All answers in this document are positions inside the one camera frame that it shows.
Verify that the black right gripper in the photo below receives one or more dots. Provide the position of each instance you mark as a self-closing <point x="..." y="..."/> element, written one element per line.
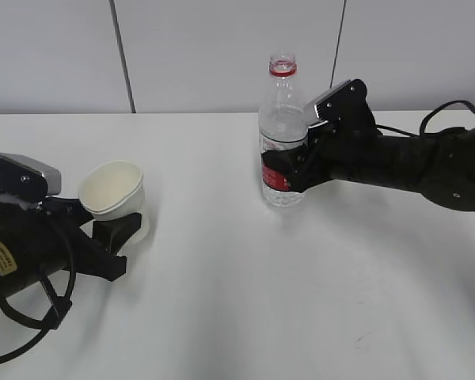
<point x="330" y="144"/>

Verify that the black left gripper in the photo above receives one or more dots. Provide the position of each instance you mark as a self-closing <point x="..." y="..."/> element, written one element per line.
<point x="60" y="234"/>

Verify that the clear water bottle red label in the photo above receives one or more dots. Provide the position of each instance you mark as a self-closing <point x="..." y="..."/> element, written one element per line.
<point x="280" y="124"/>

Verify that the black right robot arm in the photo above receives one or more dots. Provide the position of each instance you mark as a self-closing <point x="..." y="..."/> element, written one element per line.
<point x="439" y="166"/>

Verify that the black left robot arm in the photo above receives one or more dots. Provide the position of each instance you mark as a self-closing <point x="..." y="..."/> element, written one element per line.
<point x="59" y="234"/>

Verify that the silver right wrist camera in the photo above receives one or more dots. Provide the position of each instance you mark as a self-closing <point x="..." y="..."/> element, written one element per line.
<point x="346" y="103"/>

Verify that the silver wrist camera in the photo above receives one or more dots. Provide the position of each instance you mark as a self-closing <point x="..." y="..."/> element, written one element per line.
<point x="346" y="103"/>
<point x="28" y="179"/>

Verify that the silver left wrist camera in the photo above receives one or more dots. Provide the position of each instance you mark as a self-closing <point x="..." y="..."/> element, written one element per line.
<point x="28" y="179"/>

